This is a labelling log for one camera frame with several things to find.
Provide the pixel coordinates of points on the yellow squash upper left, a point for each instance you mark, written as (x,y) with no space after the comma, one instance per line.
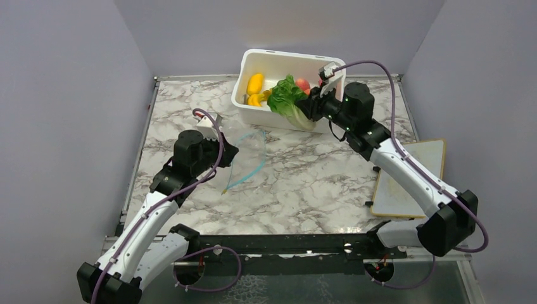
(255,84)

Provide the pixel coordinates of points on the green lettuce head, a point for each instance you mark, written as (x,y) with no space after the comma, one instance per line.
(282,101)

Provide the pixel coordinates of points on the yellow pepper left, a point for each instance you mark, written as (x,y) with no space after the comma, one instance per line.
(255,100)

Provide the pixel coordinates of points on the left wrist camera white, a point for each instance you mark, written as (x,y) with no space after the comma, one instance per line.
(205,126)

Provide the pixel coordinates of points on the peach back middle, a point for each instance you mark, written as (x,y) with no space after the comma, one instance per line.
(303,84)

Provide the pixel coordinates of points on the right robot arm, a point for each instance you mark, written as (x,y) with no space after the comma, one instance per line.
(450,215)

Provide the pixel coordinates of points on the clear zip top bag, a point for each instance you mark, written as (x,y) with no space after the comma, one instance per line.
(248,161)

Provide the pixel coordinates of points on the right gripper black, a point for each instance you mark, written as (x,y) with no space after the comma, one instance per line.
(311,106)

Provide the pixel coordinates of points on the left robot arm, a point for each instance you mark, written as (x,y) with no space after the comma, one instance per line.
(133,261)

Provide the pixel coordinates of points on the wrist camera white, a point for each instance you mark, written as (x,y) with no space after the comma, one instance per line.
(205,126)
(330,75)

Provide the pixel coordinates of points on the white plastic bin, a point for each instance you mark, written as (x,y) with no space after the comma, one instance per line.
(274,66)

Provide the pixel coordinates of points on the yellow banana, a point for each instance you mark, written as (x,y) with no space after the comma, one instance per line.
(265,95)

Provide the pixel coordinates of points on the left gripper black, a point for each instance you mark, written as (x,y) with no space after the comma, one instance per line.
(230,152)

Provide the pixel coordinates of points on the white board wooden frame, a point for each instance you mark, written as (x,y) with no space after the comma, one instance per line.
(401,190)

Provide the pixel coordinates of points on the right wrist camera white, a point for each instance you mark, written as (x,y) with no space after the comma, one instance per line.
(330,75)

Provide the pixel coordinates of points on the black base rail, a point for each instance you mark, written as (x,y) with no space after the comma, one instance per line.
(279,254)

